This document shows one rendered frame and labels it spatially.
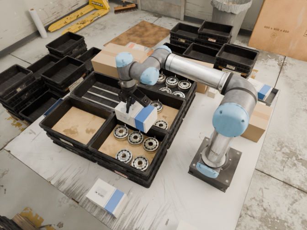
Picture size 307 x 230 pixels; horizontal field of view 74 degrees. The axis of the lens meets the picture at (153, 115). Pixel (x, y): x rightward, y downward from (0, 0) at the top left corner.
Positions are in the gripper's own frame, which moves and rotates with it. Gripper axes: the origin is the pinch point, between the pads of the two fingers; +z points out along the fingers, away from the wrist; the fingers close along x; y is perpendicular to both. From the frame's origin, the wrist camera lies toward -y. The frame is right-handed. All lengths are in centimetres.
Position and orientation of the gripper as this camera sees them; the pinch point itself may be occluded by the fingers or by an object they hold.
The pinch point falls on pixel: (136, 111)
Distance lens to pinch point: 112.9
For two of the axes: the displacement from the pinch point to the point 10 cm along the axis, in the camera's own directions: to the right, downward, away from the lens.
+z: 0.4, 6.3, 7.7
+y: -8.5, -3.8, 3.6
